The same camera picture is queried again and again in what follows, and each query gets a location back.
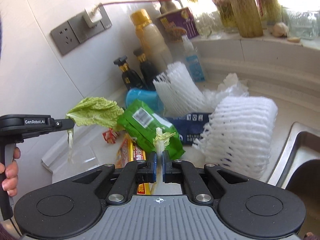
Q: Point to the dark bottle with flat cap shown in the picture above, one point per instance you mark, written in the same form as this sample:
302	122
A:
128	78

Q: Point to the wide white foam fruit net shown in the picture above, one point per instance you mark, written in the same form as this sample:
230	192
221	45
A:
240	135

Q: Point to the short jar of sprouting garlic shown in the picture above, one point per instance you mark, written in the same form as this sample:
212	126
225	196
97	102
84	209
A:
225	12

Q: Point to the clear spray bottle blue label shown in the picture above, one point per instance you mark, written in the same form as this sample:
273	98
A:
195	65

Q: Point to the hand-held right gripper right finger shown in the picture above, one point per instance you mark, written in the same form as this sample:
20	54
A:
164	167

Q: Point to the printed jar of sprouting garlic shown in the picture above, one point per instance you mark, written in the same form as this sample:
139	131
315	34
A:
270	7

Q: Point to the large green cabbage leaf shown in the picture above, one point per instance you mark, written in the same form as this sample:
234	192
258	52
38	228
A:
100	112

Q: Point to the empty glass jar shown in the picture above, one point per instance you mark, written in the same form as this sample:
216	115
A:
300	23

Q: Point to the garlic clove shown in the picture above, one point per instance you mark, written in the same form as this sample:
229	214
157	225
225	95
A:
293	39

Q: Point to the loose garlic bulb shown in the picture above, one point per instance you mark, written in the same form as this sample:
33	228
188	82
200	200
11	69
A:
280	30

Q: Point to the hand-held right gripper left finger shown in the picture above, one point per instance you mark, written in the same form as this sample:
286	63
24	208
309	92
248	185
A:
154	167

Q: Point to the stainless steel sink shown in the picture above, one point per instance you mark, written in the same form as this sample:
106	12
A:
287	150

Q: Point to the person's left hand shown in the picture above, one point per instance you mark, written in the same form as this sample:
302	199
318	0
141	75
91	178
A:
12	170

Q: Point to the dark bottle with gold collar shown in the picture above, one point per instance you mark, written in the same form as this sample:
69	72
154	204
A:
147	72

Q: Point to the person's purple clothing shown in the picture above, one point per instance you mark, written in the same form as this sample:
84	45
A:
6	233

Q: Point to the blue plastic cup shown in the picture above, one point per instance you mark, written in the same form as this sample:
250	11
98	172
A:
140	97

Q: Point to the grey wall socket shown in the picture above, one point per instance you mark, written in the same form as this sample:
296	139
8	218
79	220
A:
77	33
66	38

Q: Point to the white bottle with yellow cap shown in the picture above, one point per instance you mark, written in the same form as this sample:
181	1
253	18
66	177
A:
152	45

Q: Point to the yellow orange carton box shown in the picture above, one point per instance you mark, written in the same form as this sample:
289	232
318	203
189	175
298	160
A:
130	152

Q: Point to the green snack packet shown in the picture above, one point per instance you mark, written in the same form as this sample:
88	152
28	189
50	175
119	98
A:
140	125

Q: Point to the white-stemmed cabbage leaf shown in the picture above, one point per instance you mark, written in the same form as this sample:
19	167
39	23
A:
160	136

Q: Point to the narrow white foam fruit net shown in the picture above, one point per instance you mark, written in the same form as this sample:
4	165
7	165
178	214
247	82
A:
175	90

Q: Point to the clear glass jar with garlic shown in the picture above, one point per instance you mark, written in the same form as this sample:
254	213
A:
207	26

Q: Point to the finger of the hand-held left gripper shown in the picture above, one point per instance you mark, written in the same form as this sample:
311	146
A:
63	124

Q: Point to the purple instant noodle cup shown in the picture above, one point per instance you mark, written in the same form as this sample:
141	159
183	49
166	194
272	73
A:
178	25

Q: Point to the dark blue packet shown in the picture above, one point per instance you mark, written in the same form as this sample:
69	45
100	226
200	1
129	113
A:
190	127

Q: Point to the grey capped bottle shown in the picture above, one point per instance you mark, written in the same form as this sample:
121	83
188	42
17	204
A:
170	6

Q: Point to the small red white wrapper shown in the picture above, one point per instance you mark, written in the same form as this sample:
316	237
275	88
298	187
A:
110	136

